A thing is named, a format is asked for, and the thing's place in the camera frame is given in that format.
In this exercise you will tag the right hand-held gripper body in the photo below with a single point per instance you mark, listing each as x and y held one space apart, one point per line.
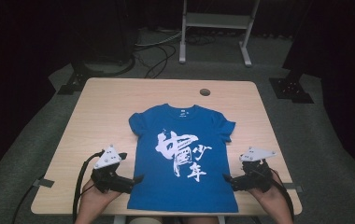
256 180

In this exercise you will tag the person's leg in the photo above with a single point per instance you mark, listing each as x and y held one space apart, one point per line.
144 221
202 221

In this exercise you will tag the person's left hand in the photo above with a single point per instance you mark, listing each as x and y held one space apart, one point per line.
94 197

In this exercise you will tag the grey tape strip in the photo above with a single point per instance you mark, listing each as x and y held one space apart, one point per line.
43 183
292 187

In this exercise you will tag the grey round table grommet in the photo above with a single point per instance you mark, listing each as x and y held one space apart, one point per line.
205 92

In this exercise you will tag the person's right hand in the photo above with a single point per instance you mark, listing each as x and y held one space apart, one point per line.
269 196

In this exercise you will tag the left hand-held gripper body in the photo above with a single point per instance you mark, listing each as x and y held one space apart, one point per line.
110 182

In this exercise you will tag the blue printed t-shirt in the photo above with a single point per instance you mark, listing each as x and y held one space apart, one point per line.
153 193

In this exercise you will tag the white table leg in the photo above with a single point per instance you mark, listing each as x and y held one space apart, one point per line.
119 220

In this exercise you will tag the white metal stand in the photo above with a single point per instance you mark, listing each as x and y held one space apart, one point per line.
216 20

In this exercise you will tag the person's left leg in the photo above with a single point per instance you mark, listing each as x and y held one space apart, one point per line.
144 221

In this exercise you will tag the person's right leg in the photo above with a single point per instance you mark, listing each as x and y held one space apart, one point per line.
202 221

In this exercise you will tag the black stand base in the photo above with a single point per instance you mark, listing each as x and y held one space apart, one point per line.
291 90
73 84

